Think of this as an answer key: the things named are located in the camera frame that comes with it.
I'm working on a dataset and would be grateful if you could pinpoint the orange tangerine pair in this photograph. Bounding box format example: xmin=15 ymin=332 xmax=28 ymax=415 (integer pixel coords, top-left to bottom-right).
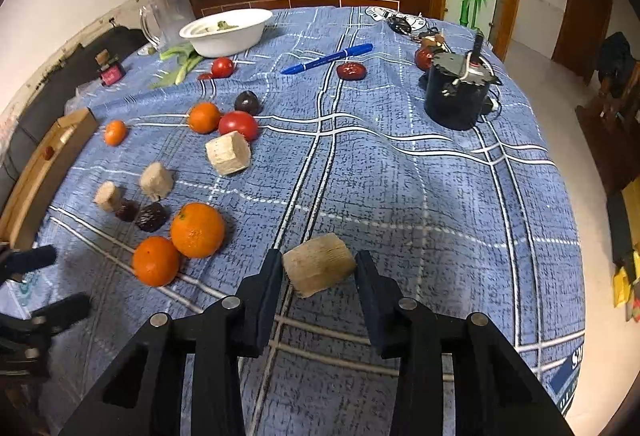
xmin=170 ymin=202 xmax=226 ymax=259
xmin=132 ymin=236 xmax=181 ymax=287

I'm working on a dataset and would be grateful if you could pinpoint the black leather sofa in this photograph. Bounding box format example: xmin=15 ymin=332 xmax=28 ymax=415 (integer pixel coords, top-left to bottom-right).
xmin=1 ymin=26 xmax=146 ymax=208

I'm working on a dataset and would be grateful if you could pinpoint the large red jujube date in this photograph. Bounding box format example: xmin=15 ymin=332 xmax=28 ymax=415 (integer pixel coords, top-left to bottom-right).
xmin=42 ymin=146 xmax=54 ymax=160

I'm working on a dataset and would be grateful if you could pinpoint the blue marker pen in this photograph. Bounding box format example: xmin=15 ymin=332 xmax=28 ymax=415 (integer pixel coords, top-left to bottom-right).
xmin=281 ymin=43 xmax=373 ymax=74

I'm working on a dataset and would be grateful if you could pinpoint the orange tangerine far left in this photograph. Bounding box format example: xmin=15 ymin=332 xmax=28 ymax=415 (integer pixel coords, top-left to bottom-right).
xmin=104 ymin=120 xmax=128 ymax=147

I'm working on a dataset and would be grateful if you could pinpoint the shallow cardboard tray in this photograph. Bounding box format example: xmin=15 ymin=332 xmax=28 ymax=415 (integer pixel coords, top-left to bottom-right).
xmin=1 ymin=108 xmax=98 ymax=250

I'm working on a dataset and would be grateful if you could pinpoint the red tomato near bowl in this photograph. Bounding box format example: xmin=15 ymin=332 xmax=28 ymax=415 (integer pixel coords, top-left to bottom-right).
xmin=210 ymin=57 xmax=235 ymax=79

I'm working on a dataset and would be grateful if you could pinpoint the white bowl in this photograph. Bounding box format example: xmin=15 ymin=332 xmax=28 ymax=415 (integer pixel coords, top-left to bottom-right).
xmin=179 ymin=8 xmax=273 ymax=58

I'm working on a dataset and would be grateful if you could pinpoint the red tomato by plum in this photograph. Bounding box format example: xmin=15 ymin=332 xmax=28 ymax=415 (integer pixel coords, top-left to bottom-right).
xmin=218 ymin=110 xmax=259 ymax=141

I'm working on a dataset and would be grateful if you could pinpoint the brown wooden door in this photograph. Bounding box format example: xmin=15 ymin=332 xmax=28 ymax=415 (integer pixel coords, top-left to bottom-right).
xmin=551 ymin=0 xmax=613 ymax=84

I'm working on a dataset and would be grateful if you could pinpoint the small red date near pen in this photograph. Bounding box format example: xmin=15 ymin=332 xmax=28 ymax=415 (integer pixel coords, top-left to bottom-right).
xmin=336 ymin=62 xmax=368 ymax=81

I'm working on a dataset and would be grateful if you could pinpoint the clear glass mug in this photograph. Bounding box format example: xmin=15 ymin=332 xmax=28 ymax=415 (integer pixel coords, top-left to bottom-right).
xmin=140 ymin=0 xmax=195 ymax=52

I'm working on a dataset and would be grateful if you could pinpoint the dark jar pink label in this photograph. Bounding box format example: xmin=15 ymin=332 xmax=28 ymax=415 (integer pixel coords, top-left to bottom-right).
xmin=94 ymin=48 xmax=126 ymax=86

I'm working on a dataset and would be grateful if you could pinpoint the green leafy vegetable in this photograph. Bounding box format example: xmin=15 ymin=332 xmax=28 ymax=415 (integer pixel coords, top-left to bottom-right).
xmin=149 ymin=43 xmax=204 ymax=90

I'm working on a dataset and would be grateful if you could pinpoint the large white sugarcane chunk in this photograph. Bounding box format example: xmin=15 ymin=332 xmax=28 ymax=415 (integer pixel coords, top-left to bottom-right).
xmin=60 ymin=125 xmax=76 ymax=145

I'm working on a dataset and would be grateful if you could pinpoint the black cylindrical container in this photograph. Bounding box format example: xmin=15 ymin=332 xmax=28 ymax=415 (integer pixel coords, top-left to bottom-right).
xmin=424 ymin=31 xmax=502 ymax=131

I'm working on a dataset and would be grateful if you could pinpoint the dark jacket on chair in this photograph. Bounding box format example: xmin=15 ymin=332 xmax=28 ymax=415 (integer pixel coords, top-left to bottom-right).
xmin=596 ymin=31 xmax=636 ymax=98

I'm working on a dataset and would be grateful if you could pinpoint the orange tangerine by plum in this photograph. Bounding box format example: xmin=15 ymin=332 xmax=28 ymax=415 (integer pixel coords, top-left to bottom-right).
xmin=188 ymin=102 xmax=221 ymax=134

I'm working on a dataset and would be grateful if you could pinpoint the wooden chair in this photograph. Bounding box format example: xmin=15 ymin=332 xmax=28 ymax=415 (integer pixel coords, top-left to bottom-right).
xmin=575 ymin=62 xmax=639 ymax=196

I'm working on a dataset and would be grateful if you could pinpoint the dark red wrinkled date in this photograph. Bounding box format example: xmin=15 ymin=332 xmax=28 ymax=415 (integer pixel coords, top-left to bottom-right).
xmin=115 ymin=199 xmax=139 ymax=223

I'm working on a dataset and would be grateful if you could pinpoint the dark purple date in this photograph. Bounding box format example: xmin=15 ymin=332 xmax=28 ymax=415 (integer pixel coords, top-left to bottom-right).
xmin=134 ymin=202 xmax=169 ymax=233

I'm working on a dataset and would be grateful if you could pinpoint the blue plaid tablecloth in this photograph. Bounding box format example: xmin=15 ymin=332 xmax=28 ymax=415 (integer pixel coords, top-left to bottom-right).
xmin=0 ymin=5 xmax=587 ymax=436

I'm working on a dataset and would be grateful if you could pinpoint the dark purple plum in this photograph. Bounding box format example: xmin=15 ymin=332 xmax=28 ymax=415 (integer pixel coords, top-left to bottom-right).
xmin=234 ymin=91 xmax=262 ymax=115

